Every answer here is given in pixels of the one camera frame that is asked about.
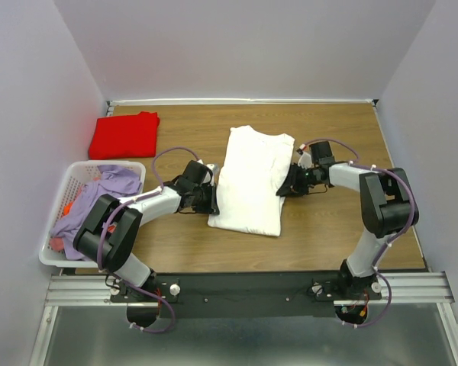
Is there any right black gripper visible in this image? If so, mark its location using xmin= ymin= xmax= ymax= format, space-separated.
xmin=276 ymin=162 xmax=318 ymax=197

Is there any white t-shirt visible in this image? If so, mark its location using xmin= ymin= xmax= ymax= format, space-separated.
xmin=208 ymin=125 xmax=295 ymax=237

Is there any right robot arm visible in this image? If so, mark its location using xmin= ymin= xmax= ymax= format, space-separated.
xmin=276 ymin=139 xmax=419 ymax=299

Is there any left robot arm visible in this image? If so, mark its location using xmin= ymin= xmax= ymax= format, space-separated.
xmin=73 ymin=160 xmax=219 ymax=301

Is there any lavender t-shirt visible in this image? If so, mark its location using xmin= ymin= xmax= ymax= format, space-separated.
xmin=71 ymin=165 xmax=142 ymax=260

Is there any folded red t-shirt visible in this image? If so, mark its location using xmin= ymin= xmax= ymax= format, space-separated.
xmin=88 ymin=111 xmax=160 ymax=160

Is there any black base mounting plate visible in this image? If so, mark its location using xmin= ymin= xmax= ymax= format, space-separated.
xmin=110 ymin=271 xmax=382 ymax=320

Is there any white plastic laundry basket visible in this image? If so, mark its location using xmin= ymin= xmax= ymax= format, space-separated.
xmin=38 ymin=160 xmax=146 ymax=268

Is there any orange pink garment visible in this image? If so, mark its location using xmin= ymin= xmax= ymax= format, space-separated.
xmin=49 ymin=202 xmax=82 ymax=260

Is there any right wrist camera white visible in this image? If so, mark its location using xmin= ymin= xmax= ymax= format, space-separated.
xmin=296 ymin=144 xmax=313 ymax=169

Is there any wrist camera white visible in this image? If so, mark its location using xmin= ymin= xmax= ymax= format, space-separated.
xmin=198 ymin=159 xmax=219 ymax=183
xmin=296 ymin=144 xmax=313 ymax=169

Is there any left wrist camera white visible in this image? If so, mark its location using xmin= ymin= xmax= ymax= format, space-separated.
xmin=198 ymin=159 xmax=219 ymax=183

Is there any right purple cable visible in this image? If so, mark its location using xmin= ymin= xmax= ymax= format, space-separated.
xmin=303 ymin=138 xmax=419 ymax=329

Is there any purple cable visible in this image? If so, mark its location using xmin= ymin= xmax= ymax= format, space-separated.
xmin=97 ymin=146 xmax=203 ymax=335
xmin=303 ymin=138 xmax=419 ymax=329

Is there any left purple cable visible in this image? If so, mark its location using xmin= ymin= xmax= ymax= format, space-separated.
xmin=97 ymin=146 xmax=203 ymax=335

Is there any aluminium rail frame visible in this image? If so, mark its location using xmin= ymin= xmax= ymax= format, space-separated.
xmin=30 ymin=271 xmax=458 ymax=365

